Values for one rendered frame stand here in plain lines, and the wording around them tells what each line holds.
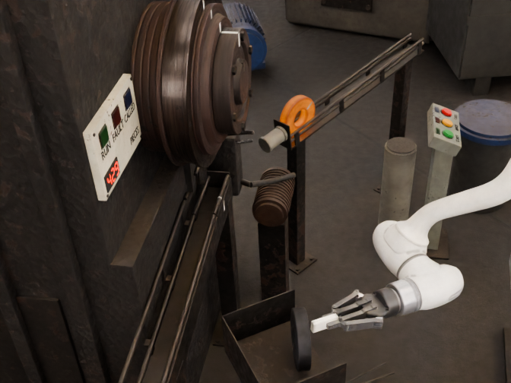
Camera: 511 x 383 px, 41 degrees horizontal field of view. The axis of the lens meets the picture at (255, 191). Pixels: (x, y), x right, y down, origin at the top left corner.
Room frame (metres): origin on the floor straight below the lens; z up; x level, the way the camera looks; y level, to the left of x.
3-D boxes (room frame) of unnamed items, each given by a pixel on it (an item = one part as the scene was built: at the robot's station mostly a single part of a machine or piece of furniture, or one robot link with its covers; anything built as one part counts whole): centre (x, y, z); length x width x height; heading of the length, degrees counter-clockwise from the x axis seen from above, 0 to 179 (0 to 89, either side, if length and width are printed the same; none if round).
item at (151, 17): (1.66, 0.22, 1.11); 0.47 x 0.10 x 0.47; 168
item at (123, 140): (1.33, 0.31, 1.15); 0.26 x 0.02 x 0.18; 168
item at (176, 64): (1.64, 0.14, 1.11); 0.47 x 0.06 x 0.47; 168
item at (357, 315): (1.17, -0.24, 0.68); 0.11 x 0.01 x 0.04; 114
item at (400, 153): (2.15, -0.56, 0.26); 0.12 x 0.12 x 0.52
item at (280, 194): (1.94, -0.07, 0.27); 0.22 x 0.13 x 0.53; 168
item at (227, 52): (1.62, 0.04, 1.11); 0.28 x 0.06 x 0.28; 168
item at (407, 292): (1.23, -0.37, 0.67); 0.09 x 0.06 x 0.09; 23
